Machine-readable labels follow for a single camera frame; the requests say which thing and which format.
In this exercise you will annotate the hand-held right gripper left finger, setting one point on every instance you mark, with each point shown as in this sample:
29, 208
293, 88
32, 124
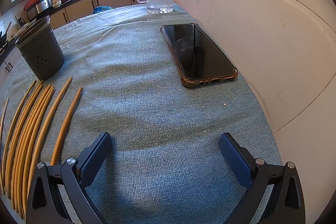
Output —
95, 158

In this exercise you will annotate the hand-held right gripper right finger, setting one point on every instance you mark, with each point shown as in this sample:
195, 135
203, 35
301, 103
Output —
235, 158

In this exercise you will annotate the bunch of wooden chopsticks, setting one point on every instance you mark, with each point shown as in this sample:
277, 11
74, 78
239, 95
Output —
26, 132

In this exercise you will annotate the dark grey utensil holder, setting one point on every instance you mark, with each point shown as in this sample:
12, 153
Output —
42, 53

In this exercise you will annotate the grey-blue table cloth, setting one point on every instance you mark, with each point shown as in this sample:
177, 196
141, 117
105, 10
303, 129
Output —
147, 113

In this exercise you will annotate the smartphone in brown case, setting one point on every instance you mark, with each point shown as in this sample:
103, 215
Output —
197, 53

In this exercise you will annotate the blue plastic bag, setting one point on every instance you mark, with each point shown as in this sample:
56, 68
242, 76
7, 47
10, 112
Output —
102, 9

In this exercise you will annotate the steel kettle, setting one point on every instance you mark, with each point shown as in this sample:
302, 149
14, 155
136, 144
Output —
21, 22

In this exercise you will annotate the silver rice cooker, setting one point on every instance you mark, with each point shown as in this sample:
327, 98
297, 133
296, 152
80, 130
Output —
42, 5

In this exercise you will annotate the red plastic bowl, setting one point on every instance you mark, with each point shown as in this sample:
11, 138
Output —
31, 2

